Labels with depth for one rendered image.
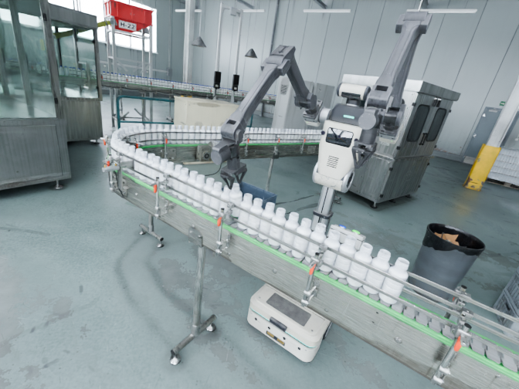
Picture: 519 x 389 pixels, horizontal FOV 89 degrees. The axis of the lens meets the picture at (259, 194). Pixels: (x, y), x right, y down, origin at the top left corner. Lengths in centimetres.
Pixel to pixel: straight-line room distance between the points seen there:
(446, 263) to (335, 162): 165
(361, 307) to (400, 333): 14
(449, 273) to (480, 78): 1063
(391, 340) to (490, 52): 1241
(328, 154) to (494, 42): 1181
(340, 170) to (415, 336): 87
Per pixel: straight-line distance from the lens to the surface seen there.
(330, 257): 106
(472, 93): 1295
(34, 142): 400
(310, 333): 189
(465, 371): 115
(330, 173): 159
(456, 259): 288
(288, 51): 128
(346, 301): 110
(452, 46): 1313
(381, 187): 471
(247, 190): 196
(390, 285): 104
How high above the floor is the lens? 163
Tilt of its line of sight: 22 degrees down
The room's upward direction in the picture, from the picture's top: 9 degrees clockwise
